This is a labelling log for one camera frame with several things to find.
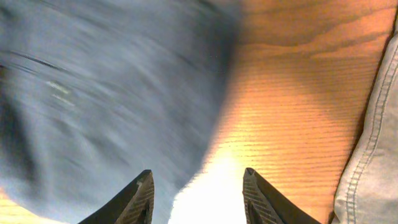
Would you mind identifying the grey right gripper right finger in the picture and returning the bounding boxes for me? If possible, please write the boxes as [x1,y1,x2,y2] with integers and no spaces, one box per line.
[243,167,320,224]

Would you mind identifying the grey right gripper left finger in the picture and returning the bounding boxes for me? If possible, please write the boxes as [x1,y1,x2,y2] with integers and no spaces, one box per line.
[79,170,154,224]

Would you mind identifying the dark blue denim shorts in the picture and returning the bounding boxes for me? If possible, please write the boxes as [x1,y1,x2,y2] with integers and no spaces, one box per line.
[1,0,242,223]

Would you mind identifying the grey button shirt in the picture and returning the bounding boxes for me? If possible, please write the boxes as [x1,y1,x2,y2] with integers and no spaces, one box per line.
[332,34,397,224]

